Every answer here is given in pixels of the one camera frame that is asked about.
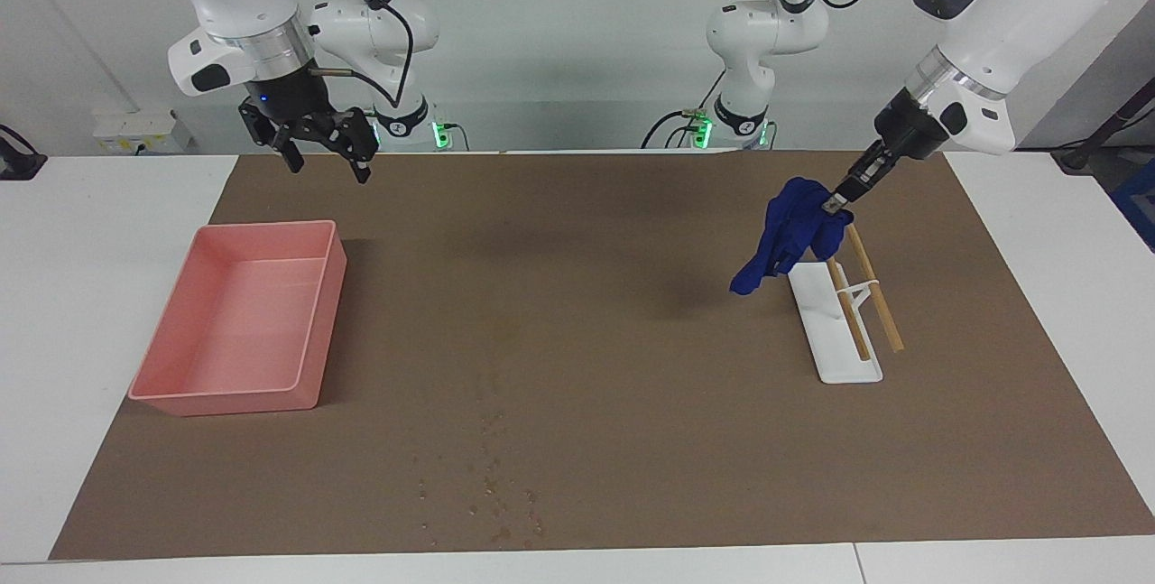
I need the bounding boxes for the blue box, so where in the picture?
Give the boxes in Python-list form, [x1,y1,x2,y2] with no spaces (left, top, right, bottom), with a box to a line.
[1110,160,1155,253]

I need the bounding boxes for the blue towel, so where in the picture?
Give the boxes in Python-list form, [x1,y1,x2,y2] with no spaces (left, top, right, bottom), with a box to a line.
[729,176,855,297]

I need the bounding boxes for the brown table mat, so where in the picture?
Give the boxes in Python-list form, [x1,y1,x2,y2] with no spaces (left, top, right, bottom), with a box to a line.
[49,149,1155,561]

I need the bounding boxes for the white towel rack stand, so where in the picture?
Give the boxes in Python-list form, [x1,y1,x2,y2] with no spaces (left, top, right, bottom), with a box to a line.
[787,261,883,385]

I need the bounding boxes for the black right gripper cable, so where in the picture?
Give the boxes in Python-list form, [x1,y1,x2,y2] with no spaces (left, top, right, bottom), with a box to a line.
[289,0,416,108]

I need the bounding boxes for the black clamp mount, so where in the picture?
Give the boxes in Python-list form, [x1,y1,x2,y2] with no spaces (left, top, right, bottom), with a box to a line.
[0,124,48,181]

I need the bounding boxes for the black tripod stand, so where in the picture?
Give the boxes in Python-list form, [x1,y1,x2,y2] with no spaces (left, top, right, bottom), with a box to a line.
[1051,79,1155,174]

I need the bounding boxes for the wooden rack rod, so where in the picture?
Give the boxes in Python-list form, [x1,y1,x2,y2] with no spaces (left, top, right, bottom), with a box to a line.
[825,257,873,363]
[845,222,905,354]

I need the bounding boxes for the black base cable bundle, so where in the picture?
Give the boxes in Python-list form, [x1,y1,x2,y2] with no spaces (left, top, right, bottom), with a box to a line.
[641,70,727,150]

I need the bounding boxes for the pink plastic tray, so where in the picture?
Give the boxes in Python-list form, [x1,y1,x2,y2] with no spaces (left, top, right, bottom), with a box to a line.
[128,220,348,417]

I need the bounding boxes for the spilled water droplets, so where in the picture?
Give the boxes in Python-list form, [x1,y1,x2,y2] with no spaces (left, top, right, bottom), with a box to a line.
[411,367,547,549]

